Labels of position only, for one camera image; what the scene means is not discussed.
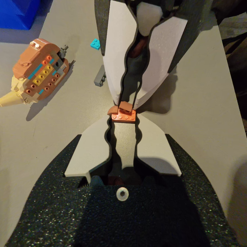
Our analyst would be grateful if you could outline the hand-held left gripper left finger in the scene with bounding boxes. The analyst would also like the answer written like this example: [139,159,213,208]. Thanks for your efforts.
[64,116,113,183]

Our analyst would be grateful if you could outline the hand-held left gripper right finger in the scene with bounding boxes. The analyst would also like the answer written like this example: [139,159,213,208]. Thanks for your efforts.
[133,115,182,177]

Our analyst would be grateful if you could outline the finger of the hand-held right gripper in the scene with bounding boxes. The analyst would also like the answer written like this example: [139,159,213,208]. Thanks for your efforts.
[134,16,189,109]
[102,0,140,106]

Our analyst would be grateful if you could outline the grey long brick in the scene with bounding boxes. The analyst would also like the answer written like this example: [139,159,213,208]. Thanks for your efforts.
[94,65,106,87]

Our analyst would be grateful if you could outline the orange brick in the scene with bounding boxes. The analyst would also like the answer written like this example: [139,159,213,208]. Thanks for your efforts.
[111,109,137,123]

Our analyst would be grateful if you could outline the brown quarter dome brick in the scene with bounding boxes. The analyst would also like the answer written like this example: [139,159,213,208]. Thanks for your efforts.
[107,105,119,116]

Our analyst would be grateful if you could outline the brown curved slope brick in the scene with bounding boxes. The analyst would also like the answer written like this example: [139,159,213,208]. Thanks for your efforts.
[118,102,133,114]

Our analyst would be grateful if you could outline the brown tan brick-built model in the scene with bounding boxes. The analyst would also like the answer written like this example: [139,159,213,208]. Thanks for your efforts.
[0,38,69,108]

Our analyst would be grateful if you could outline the blue plastic bin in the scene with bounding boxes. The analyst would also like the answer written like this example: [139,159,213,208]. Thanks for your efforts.
[0,0,53,30]

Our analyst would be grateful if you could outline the grey desk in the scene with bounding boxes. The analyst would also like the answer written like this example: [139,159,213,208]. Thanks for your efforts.
[0,0,247,247]

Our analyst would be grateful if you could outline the person's right hand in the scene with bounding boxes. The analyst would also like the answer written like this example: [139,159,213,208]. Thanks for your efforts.
[132,37,150,58]

